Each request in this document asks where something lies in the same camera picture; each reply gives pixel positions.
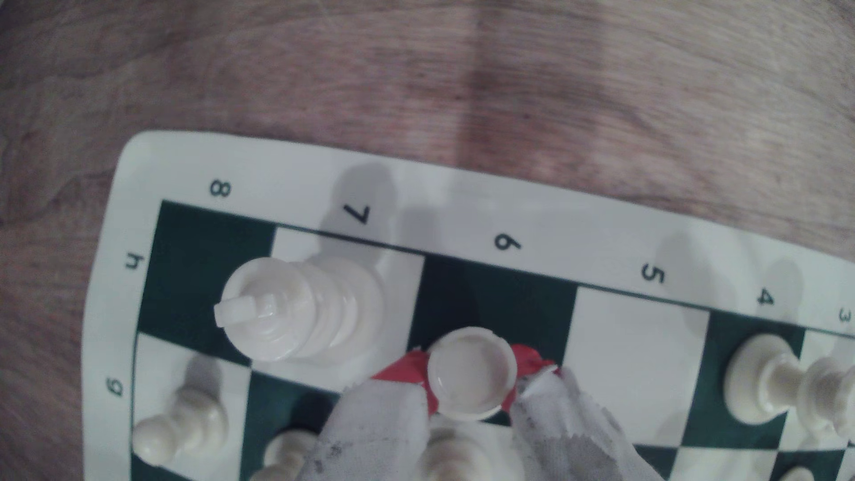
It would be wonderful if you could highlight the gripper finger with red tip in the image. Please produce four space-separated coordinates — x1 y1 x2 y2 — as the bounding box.
297 350 439 481
501 344 662 481

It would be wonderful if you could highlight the white rook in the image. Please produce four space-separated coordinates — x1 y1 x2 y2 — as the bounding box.
426 326 518 422

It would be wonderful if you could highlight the green white chess mat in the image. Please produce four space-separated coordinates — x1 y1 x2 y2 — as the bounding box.
81 130 855 481

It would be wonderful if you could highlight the white king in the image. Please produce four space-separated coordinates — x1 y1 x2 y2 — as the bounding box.
214 256 386 366

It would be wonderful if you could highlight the white queen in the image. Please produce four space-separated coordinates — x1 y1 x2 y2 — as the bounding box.
723 333 855 439

